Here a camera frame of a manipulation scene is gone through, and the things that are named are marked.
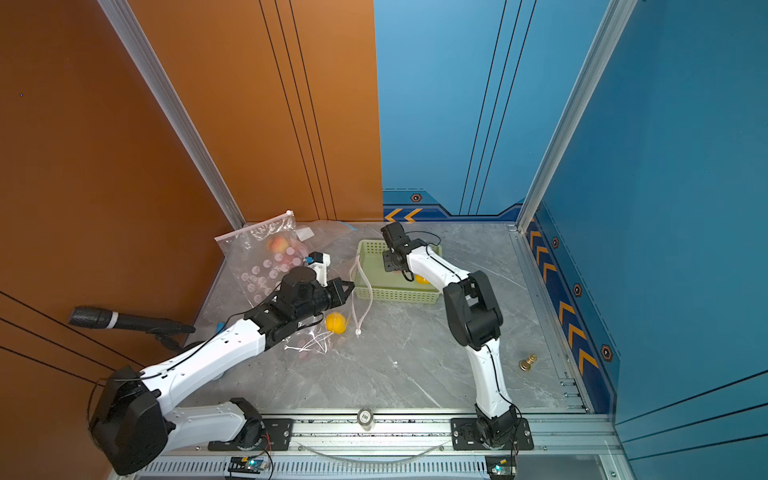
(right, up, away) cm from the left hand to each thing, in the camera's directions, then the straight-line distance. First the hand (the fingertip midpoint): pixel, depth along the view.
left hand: (358, 281), depth 79 cm
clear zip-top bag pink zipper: (-35, +7, +20) cm, 41 cm away
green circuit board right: (+35, -44, -8) cm, 57 cm away
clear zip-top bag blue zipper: (-16, +14, +38) cm, 43 cm away
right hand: (+10, +5, +22) cm, 25 cm away
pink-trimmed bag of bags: (-4, -11, +4) cm, 13 cm away
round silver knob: (+3, -32, -8) cm, 33 cm away
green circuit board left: (-25, -43, -8) cm, 51 cm away
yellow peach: (-31, +10, +23) cm, 39 cm away
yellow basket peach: (+16, +2, -14) cm, 21 cm away
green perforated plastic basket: (+4, -1, +7) cm, 8 cm away
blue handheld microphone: (-44, -15, +12) cm, 49 cm away
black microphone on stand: (-46, -12, -7) cm, 48 cm away
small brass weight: (+46, -24, +4) cm, 52 cm away
